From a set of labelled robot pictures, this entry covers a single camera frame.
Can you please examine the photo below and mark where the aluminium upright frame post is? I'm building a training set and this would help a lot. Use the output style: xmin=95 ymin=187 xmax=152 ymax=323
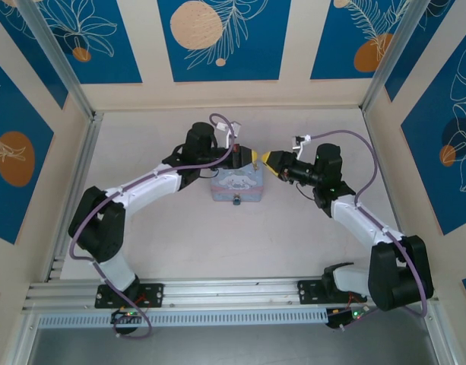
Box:
xmin=360 ymin=0 xmax=431 ymax=115
xmin=17 ymin=0 xmax=97 ymax=121

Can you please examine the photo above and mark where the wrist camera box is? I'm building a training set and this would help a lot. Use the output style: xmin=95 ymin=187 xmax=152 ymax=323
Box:
xmin=217 ymin=120 xmax=242 ymax=149
xmin=291 ymin=133 xmax=313 ymax=160

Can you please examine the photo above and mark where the black controller board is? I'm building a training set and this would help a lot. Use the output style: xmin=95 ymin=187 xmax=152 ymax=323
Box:
xmin=325 ymin=306 xmax=370 ymax=329
xmin=110 ymin=308 xmax=147 ymax=325

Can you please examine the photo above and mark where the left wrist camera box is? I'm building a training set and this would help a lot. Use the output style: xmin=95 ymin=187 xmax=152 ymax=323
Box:
xmin=217 ymin=120 xmax=242 ymax=149

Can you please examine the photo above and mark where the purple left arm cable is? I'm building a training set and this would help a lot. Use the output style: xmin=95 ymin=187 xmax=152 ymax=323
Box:
xmin=68 ymin=113 xmax=233 ymax=338

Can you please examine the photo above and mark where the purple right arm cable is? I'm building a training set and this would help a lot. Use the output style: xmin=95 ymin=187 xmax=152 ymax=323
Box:
xmin=303 ymin=129 xmax=428 ymax=332

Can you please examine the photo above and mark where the grey metal panel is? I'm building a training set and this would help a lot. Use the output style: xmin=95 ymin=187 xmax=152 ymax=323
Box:
xmin=27 ymin=306 xmax=441 ymax=365

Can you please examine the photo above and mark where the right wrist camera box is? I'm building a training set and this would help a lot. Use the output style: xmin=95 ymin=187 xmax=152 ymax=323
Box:
xmin=291 ymin=133 xmax=313 ymax=160

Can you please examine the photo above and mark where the grey slotted cable duct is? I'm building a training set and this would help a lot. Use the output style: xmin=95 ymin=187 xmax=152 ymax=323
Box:
xmin=37 ymin=307 xmax=331 ymax=329

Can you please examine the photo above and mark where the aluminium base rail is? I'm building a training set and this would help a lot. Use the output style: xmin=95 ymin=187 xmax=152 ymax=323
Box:
xmin=21 ymin=274 xmax=441 ymax=313

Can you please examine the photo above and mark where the lilac cartoon dog tin box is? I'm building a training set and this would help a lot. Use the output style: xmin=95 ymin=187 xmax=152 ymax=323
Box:
xmin=210 ymin=163 xmax=266 ymax=205

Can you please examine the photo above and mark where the aluminium side rail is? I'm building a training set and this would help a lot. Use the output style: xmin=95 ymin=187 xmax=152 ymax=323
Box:
xmin=44 ymin=112 xmax=105 ymax=283

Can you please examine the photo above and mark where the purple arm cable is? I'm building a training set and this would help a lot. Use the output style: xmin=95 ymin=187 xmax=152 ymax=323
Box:
xmin=68 ymin=113 xmax=233 ymax=338
xmin=303 ymin=129 xmax=428 ymax=332

